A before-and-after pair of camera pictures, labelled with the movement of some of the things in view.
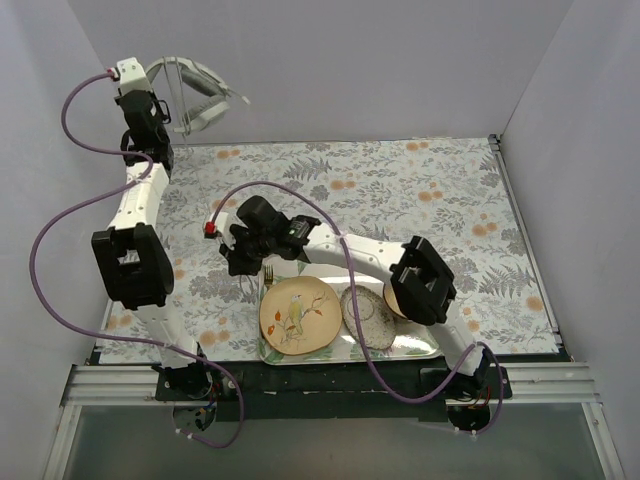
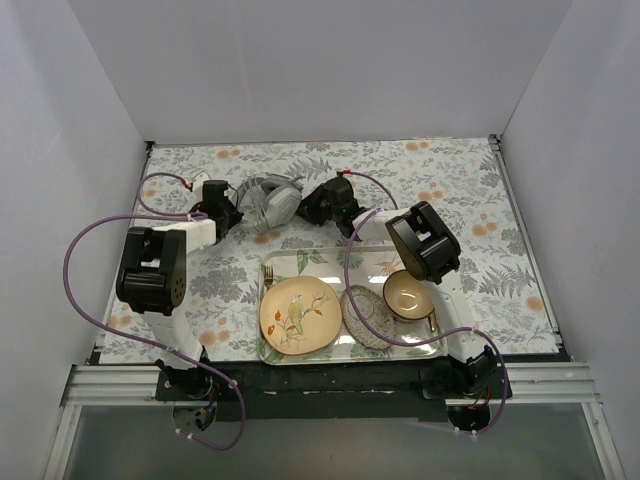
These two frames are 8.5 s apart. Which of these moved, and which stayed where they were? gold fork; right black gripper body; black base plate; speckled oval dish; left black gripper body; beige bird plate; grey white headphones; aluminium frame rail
Moved: left black gripper body; grey white headphones; right black gripper body
Stayed: beige bird plate; aluminium frame rail; speckled oval dish; gold fork; black base plate
